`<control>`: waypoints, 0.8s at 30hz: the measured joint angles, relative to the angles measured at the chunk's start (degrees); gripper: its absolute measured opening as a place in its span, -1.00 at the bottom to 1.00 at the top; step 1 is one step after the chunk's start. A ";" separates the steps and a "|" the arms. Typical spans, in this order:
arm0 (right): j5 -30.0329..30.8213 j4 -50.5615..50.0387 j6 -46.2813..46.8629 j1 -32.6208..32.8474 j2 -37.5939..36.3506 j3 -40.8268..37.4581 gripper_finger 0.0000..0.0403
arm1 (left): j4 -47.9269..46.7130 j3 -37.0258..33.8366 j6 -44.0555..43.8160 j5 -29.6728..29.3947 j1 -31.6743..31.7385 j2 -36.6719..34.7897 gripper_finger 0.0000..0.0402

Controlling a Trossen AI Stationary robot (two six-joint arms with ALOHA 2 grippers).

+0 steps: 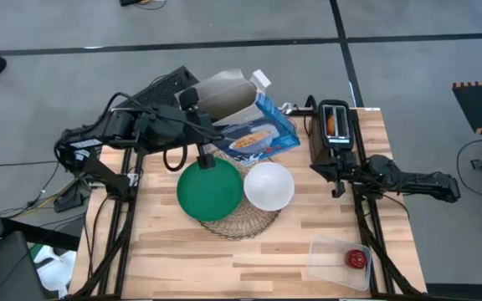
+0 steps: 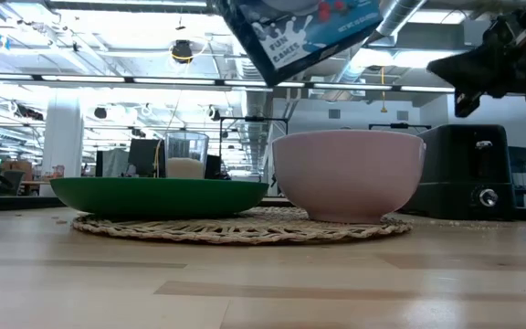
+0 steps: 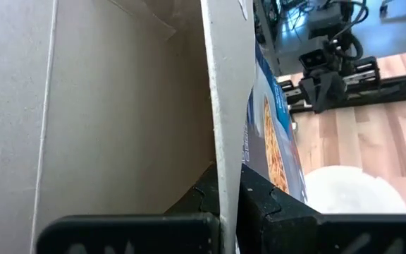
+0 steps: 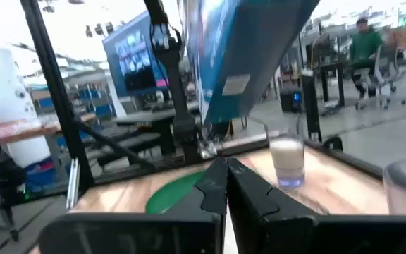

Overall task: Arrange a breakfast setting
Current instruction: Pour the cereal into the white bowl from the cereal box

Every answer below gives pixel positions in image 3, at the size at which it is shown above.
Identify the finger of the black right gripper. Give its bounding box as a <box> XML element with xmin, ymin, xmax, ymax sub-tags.
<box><xmin>322</xmin><ymin>73</ymin><xmax>347</xmax><ymax>107</ymax></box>
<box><xmin>300</xmin><ymin>75</ymin><xmax>327</xmax><ymax>114</ymax></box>

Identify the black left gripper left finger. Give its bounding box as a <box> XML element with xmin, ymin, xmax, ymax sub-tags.
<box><xmin>35</xmin><ymin>162</ymin><xmax>223</xmax><ymax>254</ymax></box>

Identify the pale ceramic bowl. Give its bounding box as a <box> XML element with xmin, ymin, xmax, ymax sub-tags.
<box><xmin>303</xmin><ymin>164</ymin><xmax>406</xmax><ymax>214</ymax></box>

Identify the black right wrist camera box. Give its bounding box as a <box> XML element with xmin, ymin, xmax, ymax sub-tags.
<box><xmin>298</xmin><ymin>49</ymin><xmax>330</xmax><ymax>71</ymax></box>

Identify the cardboard cereal box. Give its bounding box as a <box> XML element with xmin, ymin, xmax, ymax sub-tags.
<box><xmin>0</xmin><ymin>0</ymin><xmax>309</xmax><ymax>254</ymax></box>

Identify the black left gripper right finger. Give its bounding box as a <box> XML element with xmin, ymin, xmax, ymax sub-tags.
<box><xmin>236</xmin><ymin>164</ymin><xmax>406</xmax><ymax>254</ymax></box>

